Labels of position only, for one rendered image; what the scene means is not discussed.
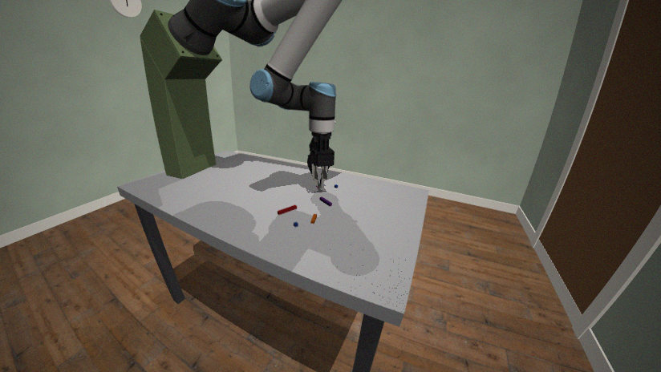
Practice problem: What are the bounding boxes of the red rod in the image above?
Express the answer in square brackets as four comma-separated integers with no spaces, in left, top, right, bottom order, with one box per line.
[278,205,297,215]

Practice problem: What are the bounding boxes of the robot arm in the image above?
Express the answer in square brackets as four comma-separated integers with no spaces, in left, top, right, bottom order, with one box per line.
[168,0,342,134]

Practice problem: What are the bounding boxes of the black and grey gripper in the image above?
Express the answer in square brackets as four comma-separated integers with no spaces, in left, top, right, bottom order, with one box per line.
[307,132,335,187]

